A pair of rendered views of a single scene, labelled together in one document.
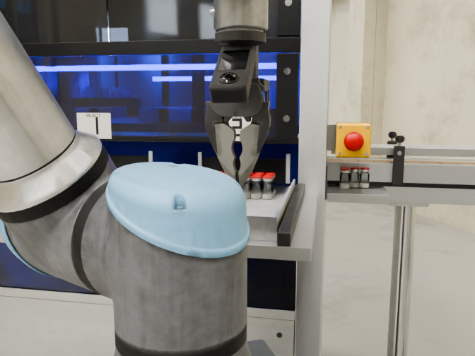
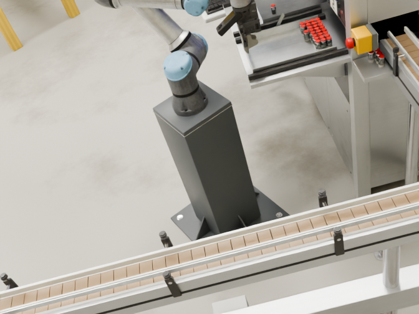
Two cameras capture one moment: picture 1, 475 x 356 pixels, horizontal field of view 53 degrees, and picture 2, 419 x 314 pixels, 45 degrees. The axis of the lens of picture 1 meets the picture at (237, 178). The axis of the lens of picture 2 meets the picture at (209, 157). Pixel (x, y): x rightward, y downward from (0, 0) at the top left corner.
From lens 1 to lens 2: 196 cm
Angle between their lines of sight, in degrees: 79
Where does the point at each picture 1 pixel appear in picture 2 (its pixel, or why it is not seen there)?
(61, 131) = (171, 38)
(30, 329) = not seen: hidden behind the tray
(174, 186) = (168, 64)
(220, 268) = (172, 82)
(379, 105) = not seen: outside the picture
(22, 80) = (161, 29)
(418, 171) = (401, 74)
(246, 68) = (224, 24)
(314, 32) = not seen: outside the picture
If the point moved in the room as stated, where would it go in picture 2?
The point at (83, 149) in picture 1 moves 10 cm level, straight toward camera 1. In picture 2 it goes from (176, 42) to (156, 54)
